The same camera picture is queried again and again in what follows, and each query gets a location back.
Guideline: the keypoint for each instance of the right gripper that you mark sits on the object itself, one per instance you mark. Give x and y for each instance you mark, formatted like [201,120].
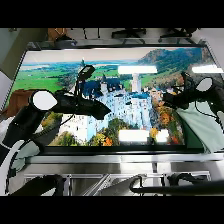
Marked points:
[174,100]

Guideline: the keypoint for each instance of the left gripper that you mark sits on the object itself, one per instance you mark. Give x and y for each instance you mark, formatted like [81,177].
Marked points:
[85,106]

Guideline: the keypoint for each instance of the mint green garment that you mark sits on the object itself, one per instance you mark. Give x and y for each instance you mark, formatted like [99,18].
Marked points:
[203,131]

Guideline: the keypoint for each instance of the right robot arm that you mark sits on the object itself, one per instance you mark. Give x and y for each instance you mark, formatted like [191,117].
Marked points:
[208,95]

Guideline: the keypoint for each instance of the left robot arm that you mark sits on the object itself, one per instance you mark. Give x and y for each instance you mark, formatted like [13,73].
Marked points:
[23,121]

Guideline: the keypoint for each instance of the brown garment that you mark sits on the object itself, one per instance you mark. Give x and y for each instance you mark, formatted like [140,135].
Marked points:
[20,101]

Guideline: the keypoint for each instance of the black office chair base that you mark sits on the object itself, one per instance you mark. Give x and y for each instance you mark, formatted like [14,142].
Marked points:
[178,33]
[128,32]

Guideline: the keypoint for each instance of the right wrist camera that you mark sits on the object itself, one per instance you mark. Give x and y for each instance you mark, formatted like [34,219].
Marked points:
[186,80]

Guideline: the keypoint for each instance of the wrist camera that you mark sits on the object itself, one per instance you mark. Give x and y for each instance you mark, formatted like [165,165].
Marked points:
[85,75]
[186,80]

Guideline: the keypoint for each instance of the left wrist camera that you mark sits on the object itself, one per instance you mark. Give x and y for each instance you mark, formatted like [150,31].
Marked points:
[85,75]

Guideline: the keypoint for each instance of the silver frame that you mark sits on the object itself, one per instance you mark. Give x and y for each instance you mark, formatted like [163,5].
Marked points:
[110,159]

